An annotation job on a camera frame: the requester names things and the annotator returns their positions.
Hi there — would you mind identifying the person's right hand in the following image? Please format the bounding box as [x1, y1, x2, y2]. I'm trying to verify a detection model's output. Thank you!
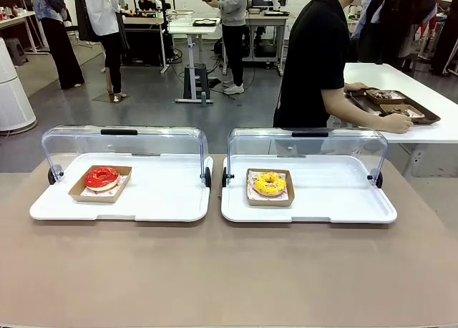
[383, 112, 415, 135]

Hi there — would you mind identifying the brown cardboard donut box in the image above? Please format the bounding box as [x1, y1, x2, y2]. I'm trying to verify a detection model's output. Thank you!
[68, 165, 132, 203]
[364, 89, 407, 106]
[245, 168, 296, 208]
[379, 104, 427, 124]

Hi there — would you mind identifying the dark brown serving tray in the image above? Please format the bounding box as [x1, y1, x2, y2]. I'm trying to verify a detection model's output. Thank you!
[349, 87, 442, 127]

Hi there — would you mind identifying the person's right forearm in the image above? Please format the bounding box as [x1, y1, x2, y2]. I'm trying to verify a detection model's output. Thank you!
[327, 98, 389, 132]

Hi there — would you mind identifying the person in black shirt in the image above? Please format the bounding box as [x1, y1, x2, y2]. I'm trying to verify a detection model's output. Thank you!
[273, 0, 362, 155]

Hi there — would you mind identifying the person in dark long coat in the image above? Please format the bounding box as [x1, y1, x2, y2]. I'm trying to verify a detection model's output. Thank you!
[357, 0, 437, 73]

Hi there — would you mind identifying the person in dark striped trousers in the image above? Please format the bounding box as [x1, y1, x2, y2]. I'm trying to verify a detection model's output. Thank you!
[431, 0, 458, 78]

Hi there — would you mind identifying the yellow sprinkled donut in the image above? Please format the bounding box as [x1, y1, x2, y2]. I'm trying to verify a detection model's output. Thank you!
[252, 172, 287, 197]

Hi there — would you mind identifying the person in grey hoodie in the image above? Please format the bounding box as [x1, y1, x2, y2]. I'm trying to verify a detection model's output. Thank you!
[203, 0, 250, 95]

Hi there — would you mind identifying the person in white shirt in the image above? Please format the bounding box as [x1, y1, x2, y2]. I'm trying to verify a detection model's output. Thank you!
[73, 0, 128, 100]

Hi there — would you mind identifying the red glazed donut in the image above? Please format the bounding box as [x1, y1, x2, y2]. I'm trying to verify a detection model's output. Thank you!
[84, 166, 120, 193]

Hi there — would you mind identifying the person in dark wide trousers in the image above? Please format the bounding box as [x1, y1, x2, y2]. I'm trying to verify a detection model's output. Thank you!
[30, 0, 86, 91]

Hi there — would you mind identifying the large white table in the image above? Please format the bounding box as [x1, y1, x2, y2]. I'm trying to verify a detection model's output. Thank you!
[327, 62, 458, 178]

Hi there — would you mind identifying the clear plastic display lid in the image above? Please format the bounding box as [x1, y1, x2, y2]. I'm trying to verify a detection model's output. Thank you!
[228, 127, 389, 189]
[41, 125, 212, 188]

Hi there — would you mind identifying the white display tray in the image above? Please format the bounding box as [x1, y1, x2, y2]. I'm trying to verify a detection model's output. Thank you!
[220, 154, 399, 224]
[29, 153, 215, 223]

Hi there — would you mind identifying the light desk under monitor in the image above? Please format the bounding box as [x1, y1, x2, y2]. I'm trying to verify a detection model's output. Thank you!
[245, 11, 291, 77]

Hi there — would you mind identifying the white printed paper liner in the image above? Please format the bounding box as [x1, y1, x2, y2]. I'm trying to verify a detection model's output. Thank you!
[248, 170, 290, 202]
[80, 173, 130, 199]

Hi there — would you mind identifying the white height-adjustable desk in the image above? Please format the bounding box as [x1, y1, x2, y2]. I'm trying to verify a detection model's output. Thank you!
[167, 16, 223, 104]

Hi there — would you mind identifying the brown floor mat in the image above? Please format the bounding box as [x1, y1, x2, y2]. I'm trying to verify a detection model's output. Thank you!
[92, 91, 130, 104]

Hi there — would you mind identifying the small grey stool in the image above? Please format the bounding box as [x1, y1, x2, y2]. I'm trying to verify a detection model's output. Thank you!
[5, 38, 29, 67]

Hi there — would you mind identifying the white air purifier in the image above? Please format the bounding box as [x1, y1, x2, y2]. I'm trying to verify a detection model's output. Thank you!
[0, 37, 38, 132]

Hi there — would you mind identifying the light workbench with small items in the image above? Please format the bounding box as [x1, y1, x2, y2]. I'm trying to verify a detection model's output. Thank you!
[0, 7, 40, 55]

